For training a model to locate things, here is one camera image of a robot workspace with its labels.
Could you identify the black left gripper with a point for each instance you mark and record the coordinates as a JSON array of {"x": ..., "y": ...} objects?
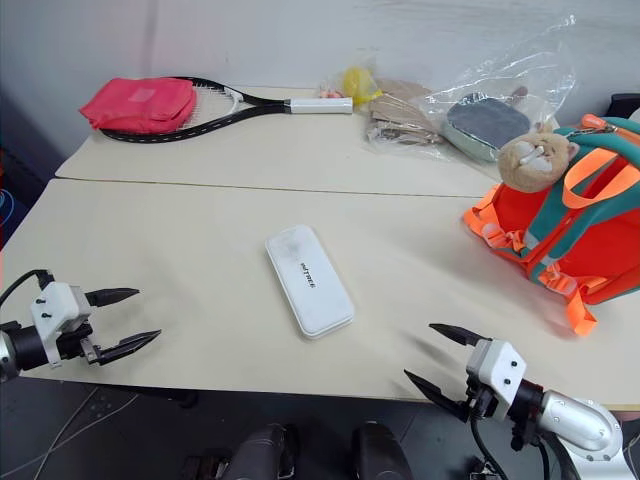
[{"x": 75, "y": 342}]

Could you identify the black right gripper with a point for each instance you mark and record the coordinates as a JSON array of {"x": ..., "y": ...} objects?
[{"x": 482, "y": 402}]

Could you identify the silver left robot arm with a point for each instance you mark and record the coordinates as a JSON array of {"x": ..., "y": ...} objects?
[{"x": 24, "y": 345}]

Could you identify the white rectangular case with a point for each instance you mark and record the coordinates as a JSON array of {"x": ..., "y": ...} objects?
[{"x": 310, "y": 282}]

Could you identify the orange and green backpack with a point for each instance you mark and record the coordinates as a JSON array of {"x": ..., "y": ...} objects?
[{"x": 585, "y": 240}]

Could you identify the black plastic tray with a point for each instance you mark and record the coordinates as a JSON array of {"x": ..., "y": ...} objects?
[{"x": 625, "y": 106}]

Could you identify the dark rounded shape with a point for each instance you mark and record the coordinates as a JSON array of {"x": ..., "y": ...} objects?
[
  {"x": 377, "y": 452},
  {"x": 265, "y": 452}
]

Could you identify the red fabric pouch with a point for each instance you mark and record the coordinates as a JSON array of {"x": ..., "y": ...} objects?
[{"x": 137, "y": 105}]

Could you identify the beige bagged fabric items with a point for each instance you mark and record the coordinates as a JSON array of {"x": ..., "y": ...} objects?
[{"x": 395, "y": 112}]

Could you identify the black tennis racket white grip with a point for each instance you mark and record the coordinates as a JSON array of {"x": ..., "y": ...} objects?
[{"x": 260, "y": 102}]

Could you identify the yellow toy in plastic bag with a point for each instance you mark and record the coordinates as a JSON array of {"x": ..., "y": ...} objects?
[{"x": 357, "y": 82}]

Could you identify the clear plastic bag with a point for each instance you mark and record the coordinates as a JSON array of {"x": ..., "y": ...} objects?
[{"x": 530, "y": 75}]

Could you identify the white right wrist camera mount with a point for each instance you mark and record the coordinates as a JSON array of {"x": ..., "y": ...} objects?
[{"x": 500, "y": 365}]

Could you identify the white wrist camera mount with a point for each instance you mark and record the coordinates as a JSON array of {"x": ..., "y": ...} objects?
[
  {"x": 500, "y": 365},
  {"x": 57, "y": 305}
]

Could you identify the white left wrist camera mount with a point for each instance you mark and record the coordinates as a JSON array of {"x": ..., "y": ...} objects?
[{"x": 57, "y": 305}]

